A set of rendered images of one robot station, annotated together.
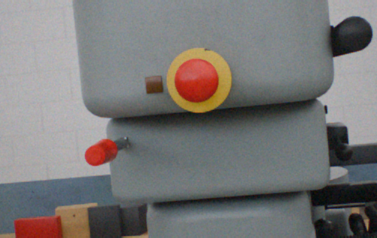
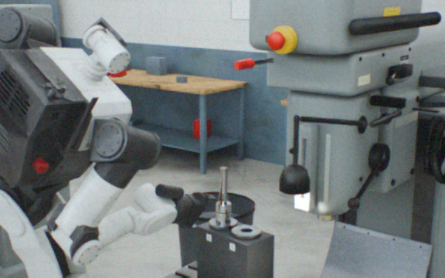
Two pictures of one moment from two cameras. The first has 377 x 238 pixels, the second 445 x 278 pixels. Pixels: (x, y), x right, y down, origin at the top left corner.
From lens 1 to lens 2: 0.80 m
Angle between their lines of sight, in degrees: 33
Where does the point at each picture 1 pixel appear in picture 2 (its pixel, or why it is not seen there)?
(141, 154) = (277, 66)
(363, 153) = not seen: outside the picture
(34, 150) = not seen: hidden behind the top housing
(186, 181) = (293, 82)
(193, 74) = (273, 38)
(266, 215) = (330, 103)
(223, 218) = (312, 101)
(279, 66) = (316, 38)
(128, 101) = (259, 44)
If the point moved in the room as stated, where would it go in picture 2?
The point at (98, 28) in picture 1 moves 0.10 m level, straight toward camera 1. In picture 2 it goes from (253, 11) to (234, 12)
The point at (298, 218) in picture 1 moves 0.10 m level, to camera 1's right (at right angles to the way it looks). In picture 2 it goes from (347, 108) to (389, 113)
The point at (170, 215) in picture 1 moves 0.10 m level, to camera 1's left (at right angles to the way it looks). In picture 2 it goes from (292, 96) to (256, 93)
